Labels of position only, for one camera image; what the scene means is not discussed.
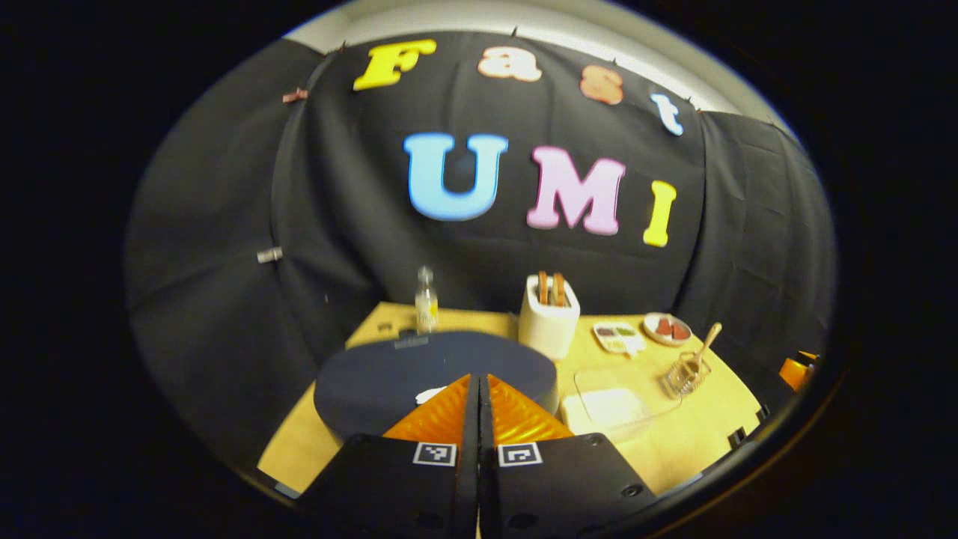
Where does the white rice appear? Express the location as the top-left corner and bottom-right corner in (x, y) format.
(561, 387), (652, 435)

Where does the dark grey rice cooker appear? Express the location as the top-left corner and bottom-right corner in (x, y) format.
(313, 331), (561, 442)

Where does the white toaster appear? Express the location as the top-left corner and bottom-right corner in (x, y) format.
(518, 275), (582, 362)

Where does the clear plastic container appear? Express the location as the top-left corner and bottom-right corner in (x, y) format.
(560, 365), (683, 442)

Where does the wooden spoon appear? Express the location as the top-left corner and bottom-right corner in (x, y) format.
(689, 322), (724, 375)

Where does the metal wire chopstick holder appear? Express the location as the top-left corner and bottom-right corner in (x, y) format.
(662, 352), (712, 398)

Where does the black backdrop cloth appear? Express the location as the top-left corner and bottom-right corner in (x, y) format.
(123, 30), (838, 480)

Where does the white round plate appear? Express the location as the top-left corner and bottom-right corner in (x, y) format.
(642, 312), (693, 347)

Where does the small glass bottle yellow label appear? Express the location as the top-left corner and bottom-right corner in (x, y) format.
(414, 266), (440, 334)

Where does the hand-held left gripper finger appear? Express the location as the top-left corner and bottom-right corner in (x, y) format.
(479, 374), (659, 539)
(296, 374), (480, 539)

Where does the white divided bean dish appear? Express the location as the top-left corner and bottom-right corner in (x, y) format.
(591, 322), (647, 356)

